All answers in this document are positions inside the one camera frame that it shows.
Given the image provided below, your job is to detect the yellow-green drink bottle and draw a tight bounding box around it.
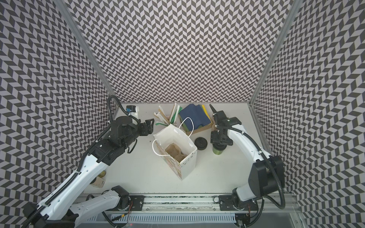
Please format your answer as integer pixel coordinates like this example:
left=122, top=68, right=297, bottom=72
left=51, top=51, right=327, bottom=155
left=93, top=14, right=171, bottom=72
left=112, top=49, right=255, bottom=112
left=98, top=170, right=106, bottom=178

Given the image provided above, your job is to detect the dark blue napkin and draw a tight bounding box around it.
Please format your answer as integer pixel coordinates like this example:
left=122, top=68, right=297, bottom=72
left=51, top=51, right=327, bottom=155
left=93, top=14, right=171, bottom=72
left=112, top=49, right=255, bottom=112
left=179, top=104, right=211, bottom=132

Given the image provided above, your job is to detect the pulp cup carrier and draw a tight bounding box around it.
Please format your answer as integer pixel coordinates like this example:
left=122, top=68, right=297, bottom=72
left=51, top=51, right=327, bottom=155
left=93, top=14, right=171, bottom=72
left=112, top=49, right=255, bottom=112
left=165, top=143, right=186, bottom=162

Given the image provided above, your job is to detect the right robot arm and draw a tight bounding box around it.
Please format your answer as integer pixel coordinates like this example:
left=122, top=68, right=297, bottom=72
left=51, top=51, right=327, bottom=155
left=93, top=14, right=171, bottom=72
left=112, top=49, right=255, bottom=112
left=209, top=104, right=286, bottom=210

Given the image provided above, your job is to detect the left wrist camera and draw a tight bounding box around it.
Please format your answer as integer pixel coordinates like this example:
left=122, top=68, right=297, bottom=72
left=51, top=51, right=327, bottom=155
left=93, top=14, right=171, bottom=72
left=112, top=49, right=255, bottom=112
left=126, top=105, right=139, bottom=119

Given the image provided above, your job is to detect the green paper cup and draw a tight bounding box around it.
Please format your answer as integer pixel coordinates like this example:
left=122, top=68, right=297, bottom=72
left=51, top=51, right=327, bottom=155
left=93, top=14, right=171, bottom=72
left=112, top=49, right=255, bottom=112
left=213, top=143, right=227, bottom=155

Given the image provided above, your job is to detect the metal base rail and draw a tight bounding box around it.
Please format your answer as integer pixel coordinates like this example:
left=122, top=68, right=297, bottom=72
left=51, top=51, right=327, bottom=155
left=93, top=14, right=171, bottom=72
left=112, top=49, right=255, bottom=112
left=68, top=193, right=306, bottom=228

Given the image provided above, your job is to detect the cartoon animal paper bag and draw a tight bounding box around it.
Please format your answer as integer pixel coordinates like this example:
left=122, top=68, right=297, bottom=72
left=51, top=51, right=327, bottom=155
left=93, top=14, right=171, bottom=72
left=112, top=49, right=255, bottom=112
left=152, top=117, right=198, bottom=180

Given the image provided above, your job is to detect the cardboard napkin box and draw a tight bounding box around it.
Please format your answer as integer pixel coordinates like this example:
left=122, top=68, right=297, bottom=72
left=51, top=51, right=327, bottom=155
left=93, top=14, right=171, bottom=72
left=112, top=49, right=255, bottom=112
left=186, top=123, right=213, bottom=135

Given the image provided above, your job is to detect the yellow napkin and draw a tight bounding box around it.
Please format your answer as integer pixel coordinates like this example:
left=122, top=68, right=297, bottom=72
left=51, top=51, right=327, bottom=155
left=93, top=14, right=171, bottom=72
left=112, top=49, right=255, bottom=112
left=201, top=104, right=212, bottom=122

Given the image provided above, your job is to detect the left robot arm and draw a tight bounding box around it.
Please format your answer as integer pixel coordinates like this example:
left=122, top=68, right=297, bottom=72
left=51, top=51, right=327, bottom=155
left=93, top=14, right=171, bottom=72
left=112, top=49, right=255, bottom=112
left=22, top=95, right=155, bottom=228

